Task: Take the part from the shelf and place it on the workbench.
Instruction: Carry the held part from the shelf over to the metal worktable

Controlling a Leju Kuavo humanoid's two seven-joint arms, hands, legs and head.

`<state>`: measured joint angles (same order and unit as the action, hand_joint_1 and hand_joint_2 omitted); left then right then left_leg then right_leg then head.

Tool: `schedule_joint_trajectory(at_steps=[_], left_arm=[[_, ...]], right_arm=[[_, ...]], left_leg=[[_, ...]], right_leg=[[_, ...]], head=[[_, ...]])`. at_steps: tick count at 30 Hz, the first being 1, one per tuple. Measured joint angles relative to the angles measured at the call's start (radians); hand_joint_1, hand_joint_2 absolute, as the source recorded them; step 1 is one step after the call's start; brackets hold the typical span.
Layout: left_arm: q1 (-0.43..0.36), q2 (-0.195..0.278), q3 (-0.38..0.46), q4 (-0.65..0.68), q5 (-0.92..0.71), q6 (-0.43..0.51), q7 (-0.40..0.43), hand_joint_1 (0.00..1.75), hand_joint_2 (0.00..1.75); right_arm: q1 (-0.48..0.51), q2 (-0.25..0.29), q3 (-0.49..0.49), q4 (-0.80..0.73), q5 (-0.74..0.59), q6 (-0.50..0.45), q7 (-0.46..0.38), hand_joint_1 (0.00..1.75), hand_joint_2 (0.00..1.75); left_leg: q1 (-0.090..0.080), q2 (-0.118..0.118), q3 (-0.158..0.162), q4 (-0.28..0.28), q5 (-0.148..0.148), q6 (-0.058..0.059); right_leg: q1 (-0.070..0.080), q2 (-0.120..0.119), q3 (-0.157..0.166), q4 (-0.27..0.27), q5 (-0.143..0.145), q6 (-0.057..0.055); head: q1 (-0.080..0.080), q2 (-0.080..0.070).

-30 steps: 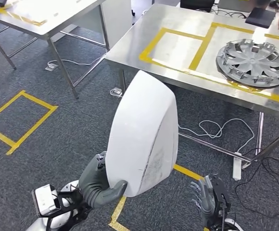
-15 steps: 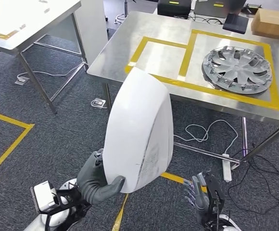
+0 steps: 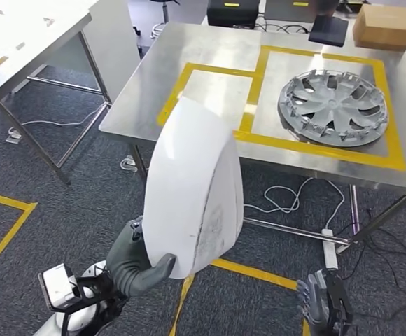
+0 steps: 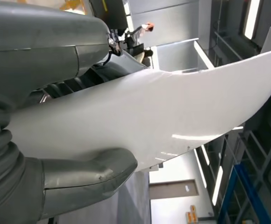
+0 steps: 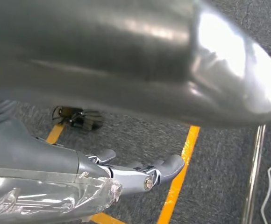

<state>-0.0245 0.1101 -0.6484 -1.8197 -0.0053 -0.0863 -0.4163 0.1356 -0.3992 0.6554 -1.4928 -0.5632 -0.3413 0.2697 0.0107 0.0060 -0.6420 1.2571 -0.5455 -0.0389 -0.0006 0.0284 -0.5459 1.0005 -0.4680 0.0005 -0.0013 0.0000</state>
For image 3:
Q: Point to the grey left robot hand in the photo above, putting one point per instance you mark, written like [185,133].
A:
[127,264]

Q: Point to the white plastic car part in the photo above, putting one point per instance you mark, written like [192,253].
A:
[189,185]

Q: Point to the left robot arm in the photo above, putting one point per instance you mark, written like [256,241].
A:
[80,324]

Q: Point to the steel workbench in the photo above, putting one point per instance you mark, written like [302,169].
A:
[154,102]

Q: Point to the floor power outlet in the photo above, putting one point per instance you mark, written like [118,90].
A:
[129,163]
[14,135]

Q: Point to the yellow floor tape square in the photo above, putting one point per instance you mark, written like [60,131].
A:
[252,272]
[11,200]

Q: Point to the black round stool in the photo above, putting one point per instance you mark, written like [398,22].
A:
[165,11]

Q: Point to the white table with metal legs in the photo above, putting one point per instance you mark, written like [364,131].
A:
[31,37]

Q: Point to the white power strip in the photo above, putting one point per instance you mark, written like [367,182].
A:
[330,250]

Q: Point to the black case with yellow label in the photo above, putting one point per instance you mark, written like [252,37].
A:
[232,16]

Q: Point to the grey wheel hubcap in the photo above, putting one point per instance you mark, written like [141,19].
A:
[332,99]

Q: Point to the black flat pad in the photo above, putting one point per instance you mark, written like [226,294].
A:
[329,30]

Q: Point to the brown cardboard box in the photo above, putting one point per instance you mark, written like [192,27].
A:
[385,25]

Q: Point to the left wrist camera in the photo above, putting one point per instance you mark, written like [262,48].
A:
[57,287]

